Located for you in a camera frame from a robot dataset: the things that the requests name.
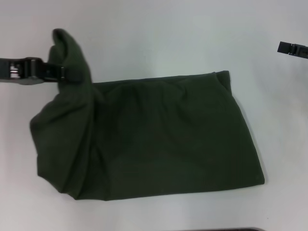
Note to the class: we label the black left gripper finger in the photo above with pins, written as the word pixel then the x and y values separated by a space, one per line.
pixel 62 74

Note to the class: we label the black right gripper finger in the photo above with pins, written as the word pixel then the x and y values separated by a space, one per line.
pixel 292 49

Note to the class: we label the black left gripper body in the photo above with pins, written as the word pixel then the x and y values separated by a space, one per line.
pixel 21 71

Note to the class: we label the dark green FREE t-shirt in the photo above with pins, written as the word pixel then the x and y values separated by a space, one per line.
pixel 156 139

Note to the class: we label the dark rounded panel edge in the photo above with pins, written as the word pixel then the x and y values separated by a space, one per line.
pixel 226 229

